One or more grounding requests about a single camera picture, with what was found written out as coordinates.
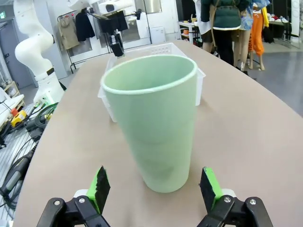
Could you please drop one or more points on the mannequin in green puffer jacket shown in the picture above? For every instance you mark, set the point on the mannequin in green puffer jacket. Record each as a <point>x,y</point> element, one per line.
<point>225,19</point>

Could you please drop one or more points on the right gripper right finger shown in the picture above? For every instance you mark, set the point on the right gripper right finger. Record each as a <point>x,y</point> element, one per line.
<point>236,212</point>

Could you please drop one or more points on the black hanging jacket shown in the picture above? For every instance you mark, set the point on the black hanging jacket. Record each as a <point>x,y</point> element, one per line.
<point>84,26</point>

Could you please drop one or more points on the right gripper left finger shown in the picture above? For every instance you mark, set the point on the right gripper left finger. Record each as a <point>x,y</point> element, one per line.
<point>71,212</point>

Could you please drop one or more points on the mannequin in orange outfit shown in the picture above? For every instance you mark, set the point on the mannequin in orange outfit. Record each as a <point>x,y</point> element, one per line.
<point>256,30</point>

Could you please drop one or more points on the table with hats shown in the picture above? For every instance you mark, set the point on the table with hats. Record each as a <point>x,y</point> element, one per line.
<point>279,21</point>

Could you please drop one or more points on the white cabinet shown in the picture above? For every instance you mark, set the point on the white cabinet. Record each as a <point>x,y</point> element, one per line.
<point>156,35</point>

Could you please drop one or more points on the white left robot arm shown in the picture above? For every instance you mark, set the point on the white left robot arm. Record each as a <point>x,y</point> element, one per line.
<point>33,47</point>

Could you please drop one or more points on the black clothing rack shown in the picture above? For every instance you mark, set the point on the black clothing rack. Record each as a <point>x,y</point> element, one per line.
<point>71,63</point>

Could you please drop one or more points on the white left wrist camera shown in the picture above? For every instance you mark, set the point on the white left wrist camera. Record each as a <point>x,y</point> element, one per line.
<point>113,7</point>

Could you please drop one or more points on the white perforated plastic basket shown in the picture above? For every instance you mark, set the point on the white perforated plastic basket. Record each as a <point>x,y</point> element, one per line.
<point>163,49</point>

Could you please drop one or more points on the yellow emergency stop box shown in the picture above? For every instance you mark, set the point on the yellow emergency stop box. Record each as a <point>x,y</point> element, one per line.
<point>19,118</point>

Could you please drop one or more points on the mint green plastic cup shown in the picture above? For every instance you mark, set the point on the mint green plastic cup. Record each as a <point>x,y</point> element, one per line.
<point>151,130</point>

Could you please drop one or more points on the tan hanging coat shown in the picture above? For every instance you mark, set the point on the tan hanging coat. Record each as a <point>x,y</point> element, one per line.
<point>68,35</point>

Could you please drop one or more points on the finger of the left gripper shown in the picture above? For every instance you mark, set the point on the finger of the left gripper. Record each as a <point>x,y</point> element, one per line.
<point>120,55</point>

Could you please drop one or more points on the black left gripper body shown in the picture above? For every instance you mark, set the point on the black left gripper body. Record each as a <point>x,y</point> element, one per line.
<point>116,42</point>

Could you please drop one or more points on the green exit sign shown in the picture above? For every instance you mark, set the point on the green exit sign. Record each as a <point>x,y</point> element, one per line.
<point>2,14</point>

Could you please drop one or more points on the shelf with small items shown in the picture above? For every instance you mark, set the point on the shelf with small items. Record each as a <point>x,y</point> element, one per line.
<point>188,30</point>

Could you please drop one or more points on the mannequin in blue patterned shirt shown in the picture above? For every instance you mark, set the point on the mannequin in blue patterned shirt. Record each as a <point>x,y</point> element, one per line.
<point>246,19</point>

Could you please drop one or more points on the black hanging garment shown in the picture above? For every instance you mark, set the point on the black hanging garment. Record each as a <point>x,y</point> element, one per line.
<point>111,22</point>

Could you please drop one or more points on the white tower fan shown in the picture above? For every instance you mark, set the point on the white tower fan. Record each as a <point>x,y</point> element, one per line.
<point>297,19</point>

